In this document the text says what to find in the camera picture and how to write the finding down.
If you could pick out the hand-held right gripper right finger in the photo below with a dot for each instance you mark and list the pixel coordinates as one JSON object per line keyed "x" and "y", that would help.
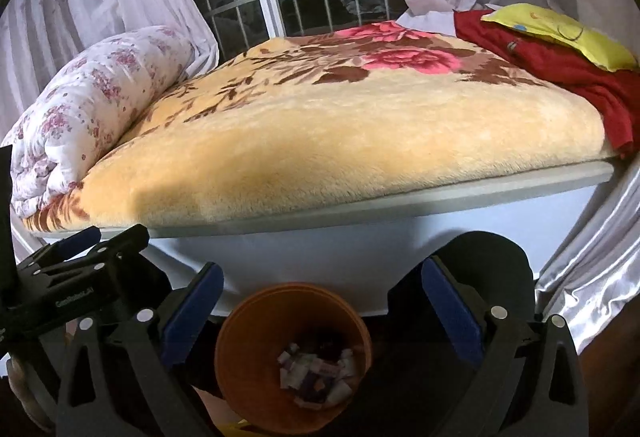
{"x": 450, "y": 312}

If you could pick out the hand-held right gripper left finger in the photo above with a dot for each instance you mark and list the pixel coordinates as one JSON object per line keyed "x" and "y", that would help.
{"x": 185, "y": 322}

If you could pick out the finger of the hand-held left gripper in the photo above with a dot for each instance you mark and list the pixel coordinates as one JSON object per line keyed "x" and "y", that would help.
{"x": 75, "y": 242}
{"x": 125, "y": 242}

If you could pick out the orange plastic bin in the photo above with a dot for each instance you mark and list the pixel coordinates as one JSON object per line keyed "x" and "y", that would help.
{"x": 245, "y": 357}

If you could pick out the paper scraps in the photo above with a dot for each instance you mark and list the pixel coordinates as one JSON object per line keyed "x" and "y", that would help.
{"x": 315, "y": 377}

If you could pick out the person's left hand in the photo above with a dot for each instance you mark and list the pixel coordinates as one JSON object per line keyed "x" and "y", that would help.
{"x": 30, "y": 397}

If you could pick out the rolled pink floral quilt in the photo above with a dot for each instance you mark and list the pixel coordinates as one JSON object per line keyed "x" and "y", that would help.
{"x": 90, "y": 107}

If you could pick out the yellow floral plush blanket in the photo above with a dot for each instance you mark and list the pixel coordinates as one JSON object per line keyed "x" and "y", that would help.
{"x": 325, "y": 142}

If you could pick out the red cloth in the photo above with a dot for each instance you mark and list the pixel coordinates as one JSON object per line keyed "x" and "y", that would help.
{"x": 565, "y": 67}

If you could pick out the yellow pillow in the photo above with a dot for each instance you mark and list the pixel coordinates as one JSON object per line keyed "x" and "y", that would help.
{"x": 575, "y": 34}

